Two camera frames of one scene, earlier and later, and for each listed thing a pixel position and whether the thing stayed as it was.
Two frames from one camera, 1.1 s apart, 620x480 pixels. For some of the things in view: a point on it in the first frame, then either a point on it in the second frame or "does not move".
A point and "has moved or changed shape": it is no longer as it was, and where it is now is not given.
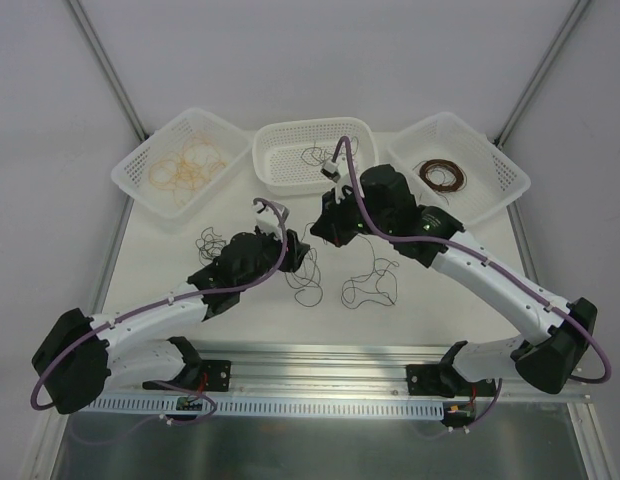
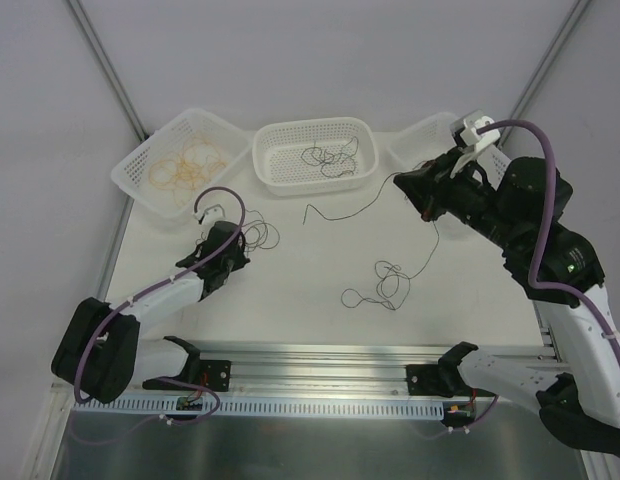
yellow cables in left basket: x=190 y=171 does not move
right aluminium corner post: x=575 y=15 does not move
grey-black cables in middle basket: x=316 y=156 does not move
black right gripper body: x=330 y=223 -> x=435 y=182
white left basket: x=175 y=168 does not move
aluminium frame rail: x=351 y=369 does not move
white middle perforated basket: x=290 y=157 does not move
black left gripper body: x=291 y=249 -> x=235 y=255
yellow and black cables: x=308 y=276 has moved or changed shape
